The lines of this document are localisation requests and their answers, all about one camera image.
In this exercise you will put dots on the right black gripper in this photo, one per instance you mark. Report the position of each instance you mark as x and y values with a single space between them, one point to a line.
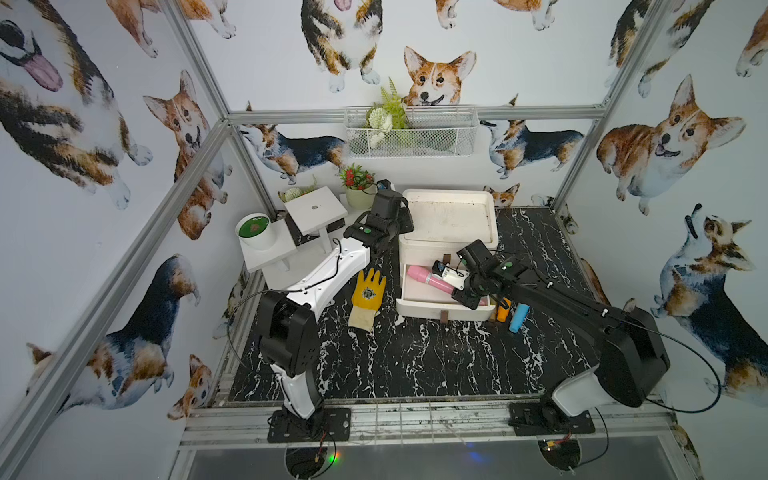
469 301

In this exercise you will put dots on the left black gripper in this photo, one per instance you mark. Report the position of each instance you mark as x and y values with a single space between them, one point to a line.
395 213

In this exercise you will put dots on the orange microphone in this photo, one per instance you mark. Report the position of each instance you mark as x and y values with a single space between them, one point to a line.
503 311

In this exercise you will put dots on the white drawer cabinet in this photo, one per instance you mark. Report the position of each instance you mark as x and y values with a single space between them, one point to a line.
445 221

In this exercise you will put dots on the blue microphone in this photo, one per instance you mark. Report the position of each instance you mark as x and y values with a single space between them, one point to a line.
518 317

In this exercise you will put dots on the pink microphone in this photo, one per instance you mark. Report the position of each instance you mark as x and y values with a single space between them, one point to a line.
425 276

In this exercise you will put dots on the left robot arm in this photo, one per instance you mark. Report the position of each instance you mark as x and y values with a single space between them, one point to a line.
287 320

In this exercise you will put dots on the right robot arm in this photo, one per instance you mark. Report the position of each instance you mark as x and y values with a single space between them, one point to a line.
632 358

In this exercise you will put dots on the green pot red flowers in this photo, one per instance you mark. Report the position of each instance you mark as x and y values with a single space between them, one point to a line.
359 186

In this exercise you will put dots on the white stepped display shelf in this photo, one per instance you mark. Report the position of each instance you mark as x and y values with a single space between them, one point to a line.
303 238

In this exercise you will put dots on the yellow work glove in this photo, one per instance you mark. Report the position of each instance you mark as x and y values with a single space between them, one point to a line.
367 299

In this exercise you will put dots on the small white flower plant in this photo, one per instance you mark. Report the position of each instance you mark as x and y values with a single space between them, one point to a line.
296 192

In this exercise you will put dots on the green fern plant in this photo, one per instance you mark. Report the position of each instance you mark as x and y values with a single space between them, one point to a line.
386 116

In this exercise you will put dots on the white cup green inside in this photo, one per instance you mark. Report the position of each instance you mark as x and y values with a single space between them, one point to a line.
256 231

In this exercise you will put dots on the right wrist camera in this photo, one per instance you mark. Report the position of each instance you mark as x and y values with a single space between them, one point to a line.
449 275

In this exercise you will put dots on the white wire wall basket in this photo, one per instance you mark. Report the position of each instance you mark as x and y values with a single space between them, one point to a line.
433 132

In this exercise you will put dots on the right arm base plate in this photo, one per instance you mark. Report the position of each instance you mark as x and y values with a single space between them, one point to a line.
541 419

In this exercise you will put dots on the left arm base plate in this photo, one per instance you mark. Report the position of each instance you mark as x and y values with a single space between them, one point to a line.
327 423

